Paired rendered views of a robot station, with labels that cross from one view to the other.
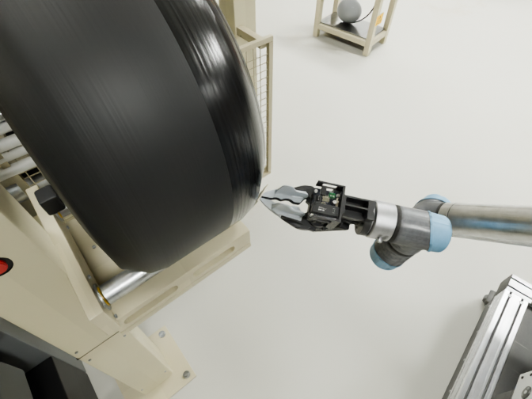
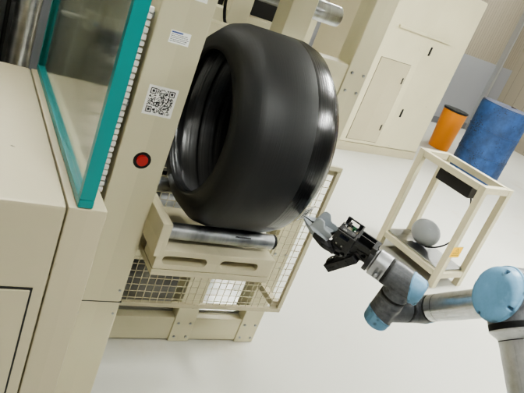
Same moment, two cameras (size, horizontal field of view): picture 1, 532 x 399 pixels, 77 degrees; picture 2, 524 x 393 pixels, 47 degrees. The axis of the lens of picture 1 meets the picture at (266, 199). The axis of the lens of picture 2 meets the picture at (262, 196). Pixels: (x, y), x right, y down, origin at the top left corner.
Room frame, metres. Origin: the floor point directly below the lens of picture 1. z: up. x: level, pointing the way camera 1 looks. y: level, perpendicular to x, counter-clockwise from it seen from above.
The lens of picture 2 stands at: (-1.10, -0.04, 1.62)
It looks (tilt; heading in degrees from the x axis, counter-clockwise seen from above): 21 degrees down; 7
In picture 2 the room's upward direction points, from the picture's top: 22 degrees clockwise
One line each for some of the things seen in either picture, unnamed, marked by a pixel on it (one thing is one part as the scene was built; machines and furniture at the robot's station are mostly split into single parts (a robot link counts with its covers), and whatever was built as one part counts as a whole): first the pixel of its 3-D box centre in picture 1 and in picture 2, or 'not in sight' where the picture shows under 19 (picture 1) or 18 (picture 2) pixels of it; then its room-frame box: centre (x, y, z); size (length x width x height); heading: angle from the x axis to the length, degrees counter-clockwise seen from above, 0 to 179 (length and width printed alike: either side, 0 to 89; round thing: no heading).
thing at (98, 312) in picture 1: (70, 253); (146, 203); (0.36, 0.43, 0.90); 0.40 x 0.03 x 0.10; 39
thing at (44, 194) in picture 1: (50, 199); not in sight; (0.46, 0.48, 0.97); 0.05 x 0.04 x 0.05; 39
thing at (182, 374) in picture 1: (151, 370); not in sight; (0.30, 0.48, 0.01); 0.27 x 0.27 x 0.02; 39
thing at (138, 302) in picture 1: (179, 264); (211, 255); (0.36, 0.21, 0.83); 0.36 x 0.09 x 0.06; 129
